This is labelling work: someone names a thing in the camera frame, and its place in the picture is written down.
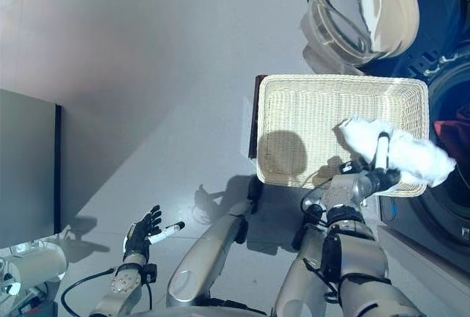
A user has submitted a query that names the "cream wicker basket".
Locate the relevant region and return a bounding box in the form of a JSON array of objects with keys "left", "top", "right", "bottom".
[{"left": 256, "top": 73, "right": 430, "bottom": 198}]

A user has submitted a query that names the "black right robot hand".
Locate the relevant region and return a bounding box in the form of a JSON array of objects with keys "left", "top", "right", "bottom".
[{"left": 339, "top": 131, "right": 401, "bottom": 195}]

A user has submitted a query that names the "silver right robot leg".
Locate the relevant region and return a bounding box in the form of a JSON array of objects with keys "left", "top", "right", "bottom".
[{"left": 273, "top": 203, "right": 333, "bottom": 317}]

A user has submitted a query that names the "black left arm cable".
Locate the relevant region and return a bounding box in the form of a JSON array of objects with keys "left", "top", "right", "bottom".
[{"left": 54, "top": 267, "right": 153, "bottom": 317}]

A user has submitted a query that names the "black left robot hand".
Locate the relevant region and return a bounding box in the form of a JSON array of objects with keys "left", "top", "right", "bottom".
[{"left": 123, "top": 205, "right": 186, "bottom": 262}]

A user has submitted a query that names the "white cylinder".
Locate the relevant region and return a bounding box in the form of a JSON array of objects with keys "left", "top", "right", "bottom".
[{"left": 0, "top": 241, "right": 70, "bottom": 296}]

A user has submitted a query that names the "white cloth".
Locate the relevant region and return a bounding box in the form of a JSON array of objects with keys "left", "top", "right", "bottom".
[{"left": 336, "top": 117, "right": 458, "bottom": 189}]

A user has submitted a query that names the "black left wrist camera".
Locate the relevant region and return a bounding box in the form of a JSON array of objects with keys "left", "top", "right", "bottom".
[{"left": 142, "top": 263, "right": 159, "bottom": 283}]

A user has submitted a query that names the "grey washing machine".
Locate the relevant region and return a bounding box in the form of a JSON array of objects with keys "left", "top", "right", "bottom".
[{"left": 366, "top": 0, "right": 470, "bottom": 259}]

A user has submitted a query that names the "red cloth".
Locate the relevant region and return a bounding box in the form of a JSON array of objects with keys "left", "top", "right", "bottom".
[{"left": 433, "top": 120, "right": 470, "bottom": 150}]

